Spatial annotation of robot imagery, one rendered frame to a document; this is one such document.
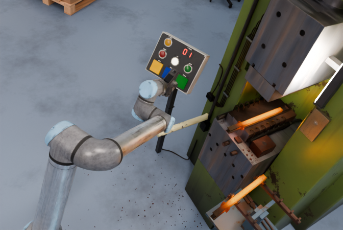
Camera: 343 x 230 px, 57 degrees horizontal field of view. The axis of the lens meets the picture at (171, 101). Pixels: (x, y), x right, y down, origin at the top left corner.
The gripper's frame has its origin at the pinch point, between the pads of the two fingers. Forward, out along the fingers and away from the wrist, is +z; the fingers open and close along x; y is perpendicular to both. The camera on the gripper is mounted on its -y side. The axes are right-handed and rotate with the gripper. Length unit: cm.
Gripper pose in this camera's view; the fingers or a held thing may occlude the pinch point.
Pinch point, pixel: (175, 82)
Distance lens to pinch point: 193.6
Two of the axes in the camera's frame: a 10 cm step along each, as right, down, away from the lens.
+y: -4.3, 8.5, 2.9
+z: 3.9, -1.1, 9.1
